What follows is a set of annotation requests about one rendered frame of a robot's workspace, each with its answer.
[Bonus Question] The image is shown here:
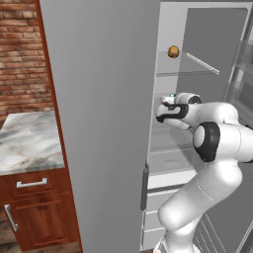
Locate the brown round food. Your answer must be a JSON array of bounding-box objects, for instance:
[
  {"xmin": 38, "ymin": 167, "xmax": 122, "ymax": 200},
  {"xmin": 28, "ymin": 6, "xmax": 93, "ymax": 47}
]
[{"xmin": 167, "ymin": 44, "xmax": 181, "ymax": 59}]

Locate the glass fridge shelf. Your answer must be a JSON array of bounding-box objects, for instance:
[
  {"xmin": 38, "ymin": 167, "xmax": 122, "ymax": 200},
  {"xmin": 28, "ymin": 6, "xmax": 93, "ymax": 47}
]
[{"xmin": 155, "ymin": 68, "xmax": 221, "ymax": 78}]

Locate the silver drawer handle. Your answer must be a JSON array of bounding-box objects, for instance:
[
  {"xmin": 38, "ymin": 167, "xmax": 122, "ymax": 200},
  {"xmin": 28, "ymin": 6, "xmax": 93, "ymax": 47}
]
[{"xmin": 16, "ymin": 177, "xmax": 48, "ymax": 189}]

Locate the red-brown wooden drawer front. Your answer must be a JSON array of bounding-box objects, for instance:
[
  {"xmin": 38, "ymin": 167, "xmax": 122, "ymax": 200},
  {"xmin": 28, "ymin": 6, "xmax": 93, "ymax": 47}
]
[{"xmin": 3, "ymin": 169, "xmax": 63, "ymax": 202}]

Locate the grey fridge door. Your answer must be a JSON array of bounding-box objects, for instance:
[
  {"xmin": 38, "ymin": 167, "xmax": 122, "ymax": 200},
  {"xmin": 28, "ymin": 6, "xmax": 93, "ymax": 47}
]
[{"xmin": 195, "ymin": 11, "xmax": 253, "ymax": 253}]

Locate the silver cupboard door handle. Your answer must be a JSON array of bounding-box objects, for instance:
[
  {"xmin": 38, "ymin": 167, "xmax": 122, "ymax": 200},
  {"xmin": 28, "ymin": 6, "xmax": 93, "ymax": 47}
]
[{"xmin": 3, "ymin": 204, "xmax": 20, "ymax": 232}]

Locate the red-brown wooden cupboard door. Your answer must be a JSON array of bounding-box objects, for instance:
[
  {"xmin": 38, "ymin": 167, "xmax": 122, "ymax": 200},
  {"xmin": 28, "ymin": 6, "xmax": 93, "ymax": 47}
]
[{"xmin": 2, "ymin": 194, "xmax": 74, "ymax": 251}]

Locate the grey fridge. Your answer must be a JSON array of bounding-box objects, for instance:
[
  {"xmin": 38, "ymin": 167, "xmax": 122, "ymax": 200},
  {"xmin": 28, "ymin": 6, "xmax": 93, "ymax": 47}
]
[{"xmin": 39, "ymin": 0, "xmax": 253, "ymax": 253}]

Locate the dark grey fridge handle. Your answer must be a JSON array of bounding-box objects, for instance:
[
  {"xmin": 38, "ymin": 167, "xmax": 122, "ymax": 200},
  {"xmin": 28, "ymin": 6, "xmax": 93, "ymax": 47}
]
[{"xmin": 139, "ymin": 160, "xmax": 150, "ymax": 212}]

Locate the red-brown wooden side panel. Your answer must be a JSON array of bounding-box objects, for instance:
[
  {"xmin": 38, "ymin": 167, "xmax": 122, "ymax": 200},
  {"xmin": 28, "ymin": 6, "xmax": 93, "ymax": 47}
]
[{"xmin": 34, "ymin": 0, "xmax": 83, "ymax": 253}]

